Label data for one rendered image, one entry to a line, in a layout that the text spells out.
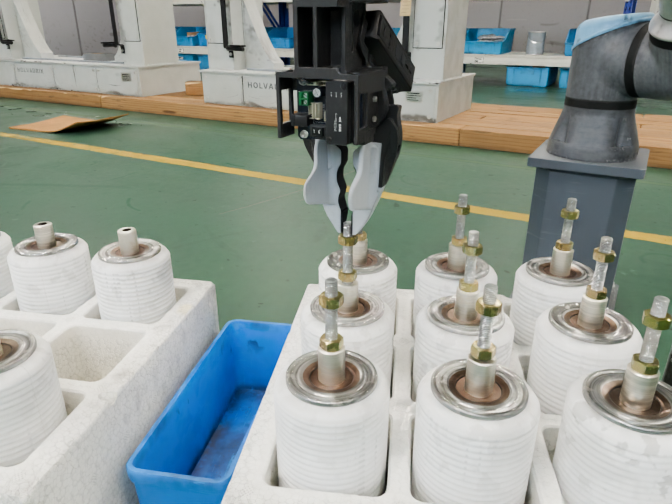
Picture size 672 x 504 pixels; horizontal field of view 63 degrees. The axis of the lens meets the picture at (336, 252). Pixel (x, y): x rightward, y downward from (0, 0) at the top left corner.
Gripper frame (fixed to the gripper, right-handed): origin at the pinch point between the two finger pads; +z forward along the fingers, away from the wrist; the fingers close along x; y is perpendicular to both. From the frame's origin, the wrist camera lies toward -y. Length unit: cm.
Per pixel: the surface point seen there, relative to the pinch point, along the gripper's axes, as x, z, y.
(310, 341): -2.1, 11.6, 5.0
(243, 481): -1.2, 16.7, 18.6
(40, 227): -41.7, 6.7, 2.3
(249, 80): -154, 12, -219
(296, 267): -36, 35, -54
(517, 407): 17.9, 9.2, 10.0
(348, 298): 0.5, 7.9, 1.6
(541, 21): -65, -18, -849
